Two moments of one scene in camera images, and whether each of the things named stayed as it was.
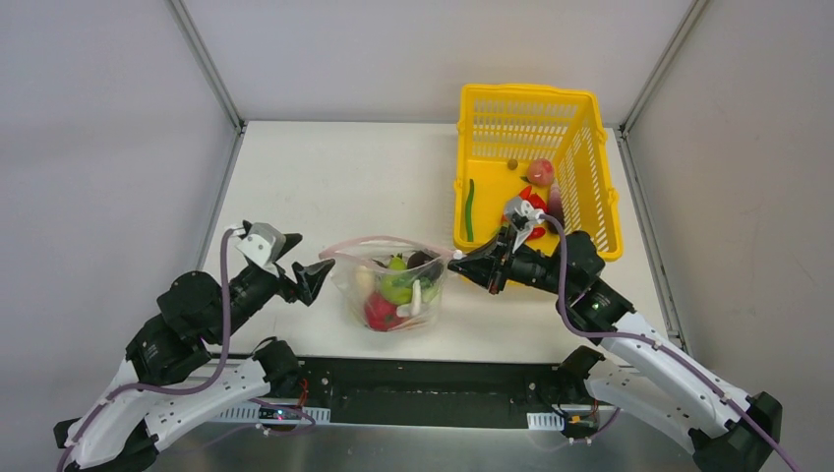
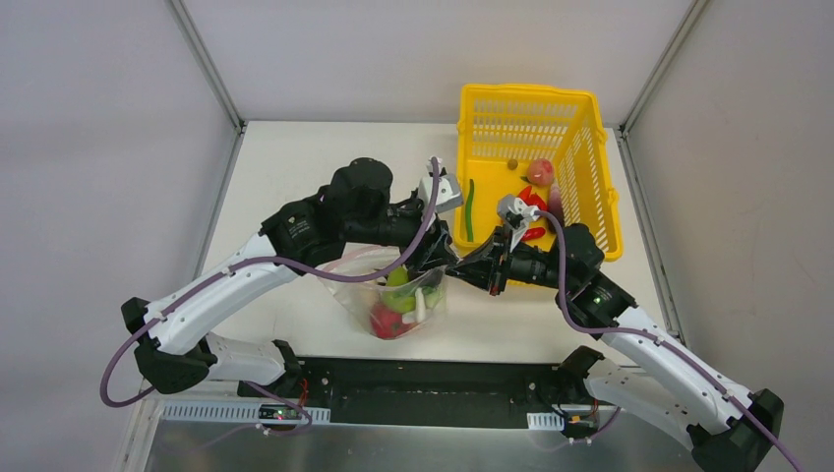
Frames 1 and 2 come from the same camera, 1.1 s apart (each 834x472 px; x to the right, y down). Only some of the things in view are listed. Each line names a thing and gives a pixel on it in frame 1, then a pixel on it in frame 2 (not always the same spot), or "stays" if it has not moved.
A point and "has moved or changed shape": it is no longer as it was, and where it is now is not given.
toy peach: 540,172 stays
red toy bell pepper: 381,313 has moved or changed shape
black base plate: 436,391 stays
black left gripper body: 286,270 → 429,244
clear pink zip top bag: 392,284 stays
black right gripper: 503,261 stays
